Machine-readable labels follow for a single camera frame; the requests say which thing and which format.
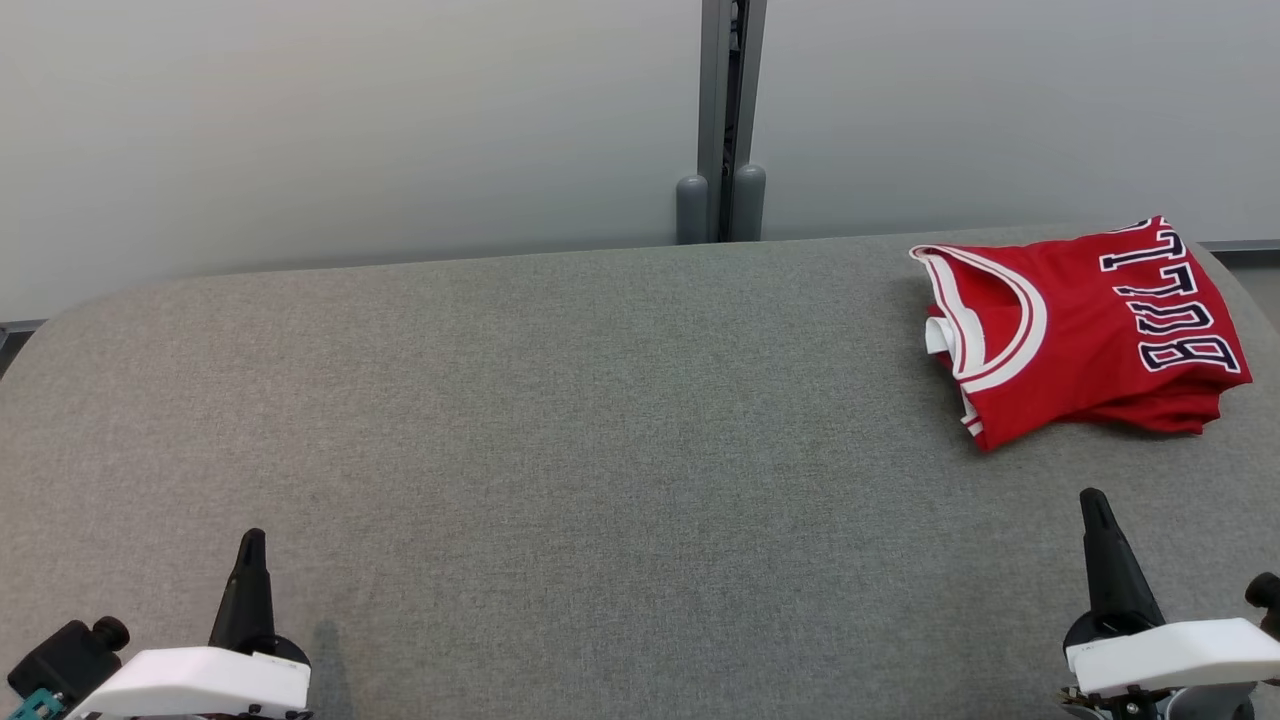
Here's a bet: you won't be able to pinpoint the grey metal double post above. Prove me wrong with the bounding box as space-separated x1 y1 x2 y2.
676 0 769 244

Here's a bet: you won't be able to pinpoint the red Bulls jersey white sleeves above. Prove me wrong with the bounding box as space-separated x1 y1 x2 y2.
908 215 1254 453

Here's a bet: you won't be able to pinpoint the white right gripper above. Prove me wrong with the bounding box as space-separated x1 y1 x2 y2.
1062 488 1280 699

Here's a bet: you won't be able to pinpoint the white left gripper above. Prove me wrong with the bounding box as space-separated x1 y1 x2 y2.
62 528 314 720

